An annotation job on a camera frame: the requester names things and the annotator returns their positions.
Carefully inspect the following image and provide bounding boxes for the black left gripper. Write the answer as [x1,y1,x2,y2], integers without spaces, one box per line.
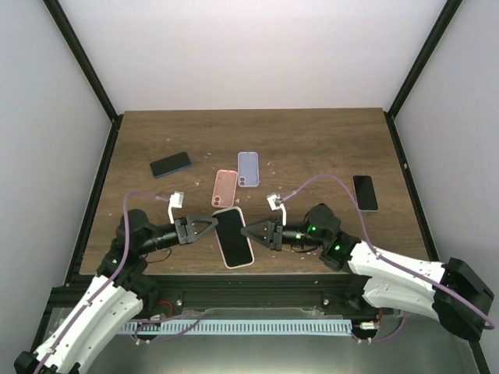
[140,216,220,255]

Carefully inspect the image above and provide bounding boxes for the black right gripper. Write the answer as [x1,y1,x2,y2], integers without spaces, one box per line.
[242,217,326,252]

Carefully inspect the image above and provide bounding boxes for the teal black phone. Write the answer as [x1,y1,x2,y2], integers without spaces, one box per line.
[214,210,253,266]

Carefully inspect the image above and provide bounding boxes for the white phone case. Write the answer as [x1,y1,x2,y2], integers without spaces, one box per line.
[211,207,255,270]

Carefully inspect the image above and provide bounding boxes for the pink phone case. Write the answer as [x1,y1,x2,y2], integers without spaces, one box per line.
[211,170,238,208]

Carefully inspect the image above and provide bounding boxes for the white black phone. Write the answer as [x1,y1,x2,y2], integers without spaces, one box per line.
[352,175,379,212]

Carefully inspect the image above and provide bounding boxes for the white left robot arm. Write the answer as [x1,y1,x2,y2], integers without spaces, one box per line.
[14,209,218,373]

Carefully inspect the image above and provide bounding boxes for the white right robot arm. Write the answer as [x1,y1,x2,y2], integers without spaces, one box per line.
[241,203,494,341]

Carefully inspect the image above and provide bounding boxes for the blue black phone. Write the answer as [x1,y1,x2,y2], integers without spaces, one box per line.
[150,152,191,178]

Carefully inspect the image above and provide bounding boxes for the lavender phone case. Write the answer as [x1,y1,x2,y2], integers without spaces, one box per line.
[237,151,260,188]

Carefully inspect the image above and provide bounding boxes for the grey metal front plate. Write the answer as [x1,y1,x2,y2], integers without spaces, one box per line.
[86,310,489,373]

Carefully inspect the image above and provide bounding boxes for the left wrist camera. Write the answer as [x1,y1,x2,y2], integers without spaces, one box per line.
[168,191,184,224]

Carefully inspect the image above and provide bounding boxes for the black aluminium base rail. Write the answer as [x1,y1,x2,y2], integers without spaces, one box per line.
[50,273,461,316]

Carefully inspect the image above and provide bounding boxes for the light blue slotted cable duct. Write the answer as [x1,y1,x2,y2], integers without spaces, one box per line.
[118,319,352,336]

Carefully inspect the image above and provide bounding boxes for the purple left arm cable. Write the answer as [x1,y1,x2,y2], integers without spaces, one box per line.
[23,191,203,374]

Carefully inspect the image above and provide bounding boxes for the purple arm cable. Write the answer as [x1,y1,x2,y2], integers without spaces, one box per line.
[282,174,495,346]
[23,191,203,374]

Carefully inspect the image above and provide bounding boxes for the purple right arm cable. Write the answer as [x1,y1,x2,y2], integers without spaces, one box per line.
[282,174,495,346]

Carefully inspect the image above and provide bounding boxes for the black left frame post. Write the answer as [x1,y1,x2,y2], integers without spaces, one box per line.
[43,0,118,122]

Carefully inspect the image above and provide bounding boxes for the black frame post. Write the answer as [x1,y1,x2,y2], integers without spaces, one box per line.
[385,0,463,120]
[43,0,118,122]

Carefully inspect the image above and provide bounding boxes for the black right frame post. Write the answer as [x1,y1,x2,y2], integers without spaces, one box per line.
[385,0,463,120]

